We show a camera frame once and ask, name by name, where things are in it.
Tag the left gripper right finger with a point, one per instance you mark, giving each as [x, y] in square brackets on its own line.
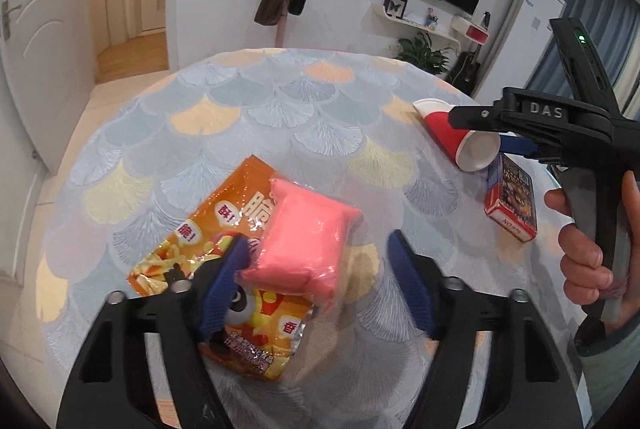
[527, 384]

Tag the pink clay packet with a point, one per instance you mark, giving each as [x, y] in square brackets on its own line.
[301, 251]

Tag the person's right hand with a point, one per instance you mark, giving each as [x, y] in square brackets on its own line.
[581, 264]

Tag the orange chips snack bag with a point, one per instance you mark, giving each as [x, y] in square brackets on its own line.
[225, 268]

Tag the red snack box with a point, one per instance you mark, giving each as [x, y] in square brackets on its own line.
[510, 199]

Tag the white refrigerator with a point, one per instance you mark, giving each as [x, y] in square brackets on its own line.
[523, 38]

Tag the red paper cup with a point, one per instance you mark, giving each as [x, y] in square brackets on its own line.
[469, 150]

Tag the blue window curtain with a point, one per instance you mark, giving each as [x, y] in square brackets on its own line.
[612, 26]

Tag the black acoustic guitar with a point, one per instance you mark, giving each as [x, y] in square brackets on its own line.
[464, 75]

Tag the potted green plant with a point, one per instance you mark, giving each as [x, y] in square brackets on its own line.
[419, 52]

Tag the framed butterfly picture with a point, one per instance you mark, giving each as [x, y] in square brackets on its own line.
[395, 8]

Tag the white entrance door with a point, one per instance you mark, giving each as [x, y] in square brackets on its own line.
[46, 78]

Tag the red white wall box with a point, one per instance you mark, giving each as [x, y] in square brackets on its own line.
[473, 32]

